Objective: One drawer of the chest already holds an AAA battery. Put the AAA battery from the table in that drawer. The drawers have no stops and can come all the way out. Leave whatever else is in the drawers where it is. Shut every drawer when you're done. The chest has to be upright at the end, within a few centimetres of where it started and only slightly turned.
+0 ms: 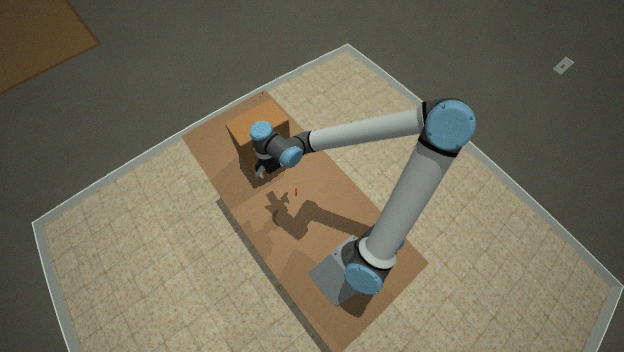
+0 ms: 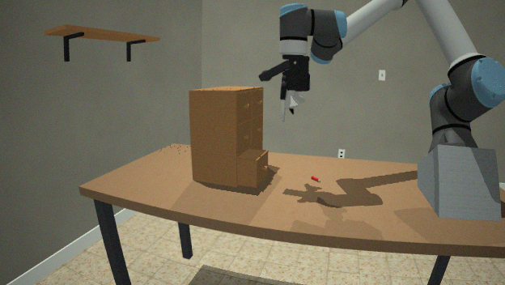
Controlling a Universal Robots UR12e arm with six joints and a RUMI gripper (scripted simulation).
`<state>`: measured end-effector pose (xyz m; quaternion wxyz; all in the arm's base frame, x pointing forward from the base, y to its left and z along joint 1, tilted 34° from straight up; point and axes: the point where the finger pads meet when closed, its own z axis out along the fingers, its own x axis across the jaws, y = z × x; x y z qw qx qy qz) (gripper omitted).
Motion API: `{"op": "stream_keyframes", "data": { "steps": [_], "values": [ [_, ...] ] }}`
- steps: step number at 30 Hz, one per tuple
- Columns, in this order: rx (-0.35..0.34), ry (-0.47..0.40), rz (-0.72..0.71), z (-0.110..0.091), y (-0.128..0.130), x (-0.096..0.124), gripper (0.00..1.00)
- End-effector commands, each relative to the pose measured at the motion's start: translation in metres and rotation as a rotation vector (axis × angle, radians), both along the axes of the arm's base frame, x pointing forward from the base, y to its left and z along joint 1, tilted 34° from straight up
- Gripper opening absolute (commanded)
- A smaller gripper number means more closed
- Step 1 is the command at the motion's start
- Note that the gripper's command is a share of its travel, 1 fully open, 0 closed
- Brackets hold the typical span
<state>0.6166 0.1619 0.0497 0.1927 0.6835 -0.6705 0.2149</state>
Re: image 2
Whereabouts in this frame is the brown chest of drawers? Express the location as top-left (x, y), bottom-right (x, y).
top-left (189, 87), bottom-right (263, 187)

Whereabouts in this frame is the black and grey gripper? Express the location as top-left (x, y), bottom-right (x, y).
top-left (280, 54), bottom-right (310, 121)

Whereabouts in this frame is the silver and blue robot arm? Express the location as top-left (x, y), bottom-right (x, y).
top-left (279, 0), bottom-right (505, 153)

